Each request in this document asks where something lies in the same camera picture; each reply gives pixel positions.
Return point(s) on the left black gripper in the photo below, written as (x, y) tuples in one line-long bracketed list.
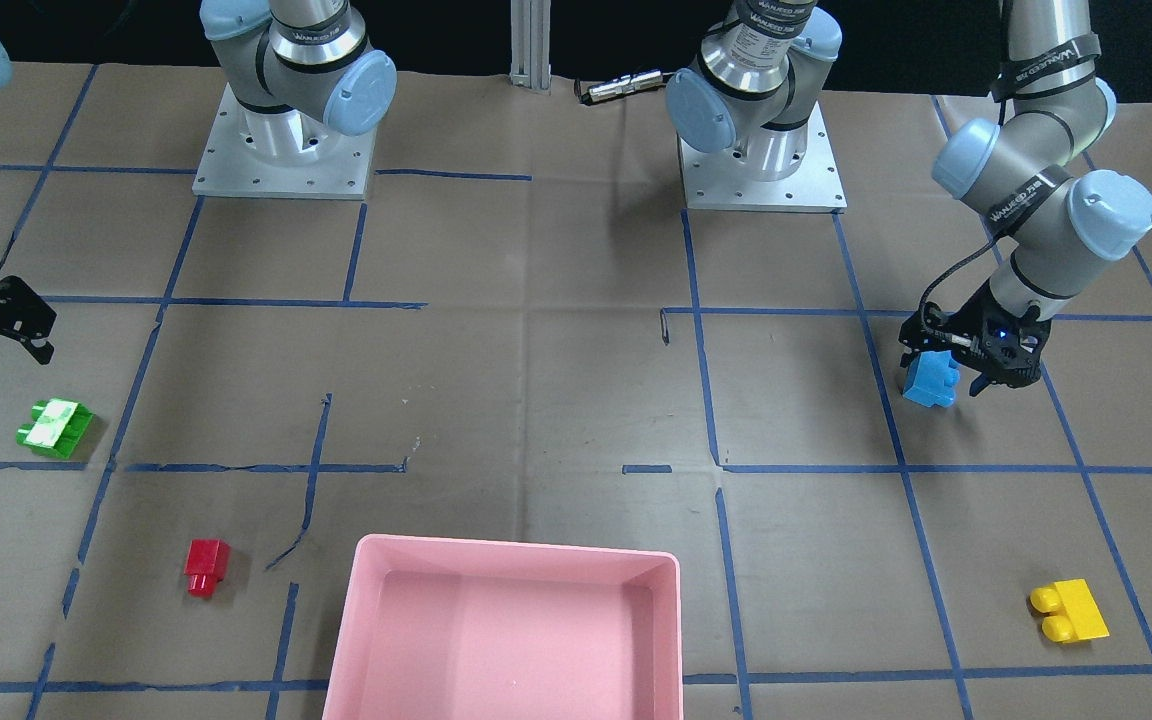
[(971, 305)]

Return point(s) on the green toy block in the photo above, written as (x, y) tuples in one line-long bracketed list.
[(55, 428)]

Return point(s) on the yellow toy block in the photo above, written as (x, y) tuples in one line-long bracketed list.
[(1069, 612)]

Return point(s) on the pink plastic box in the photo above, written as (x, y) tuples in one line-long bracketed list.
[(441, 628)]

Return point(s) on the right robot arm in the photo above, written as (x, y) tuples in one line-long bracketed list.
[(306, 92)]

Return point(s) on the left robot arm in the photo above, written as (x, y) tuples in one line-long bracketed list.
[(755, 80)]

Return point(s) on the aluminium frame post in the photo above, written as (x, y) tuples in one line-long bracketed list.
[(530, 45)]

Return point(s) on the metal cable connector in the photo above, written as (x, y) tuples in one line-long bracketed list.
[(619, 87)]

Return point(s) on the blue toy block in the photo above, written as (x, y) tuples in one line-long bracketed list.
[(940, 374)]

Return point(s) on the red toy block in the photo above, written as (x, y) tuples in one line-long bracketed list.
[(207, 564)]

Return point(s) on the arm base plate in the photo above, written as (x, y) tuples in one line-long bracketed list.
[(792, 171), (251, 155)]

